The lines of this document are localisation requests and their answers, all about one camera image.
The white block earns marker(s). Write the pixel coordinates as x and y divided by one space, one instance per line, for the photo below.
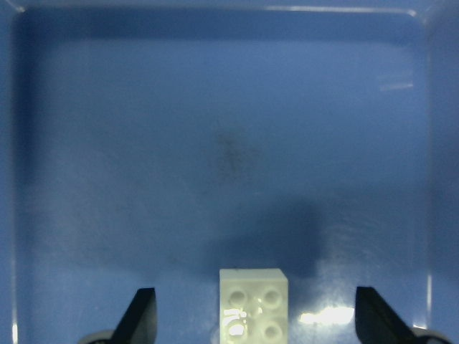
253 306

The blue plastic tray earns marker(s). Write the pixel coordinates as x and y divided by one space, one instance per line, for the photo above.
152 143

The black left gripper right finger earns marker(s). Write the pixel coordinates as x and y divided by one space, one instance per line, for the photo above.
376 322

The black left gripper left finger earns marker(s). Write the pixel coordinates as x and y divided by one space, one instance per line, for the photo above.
139 323

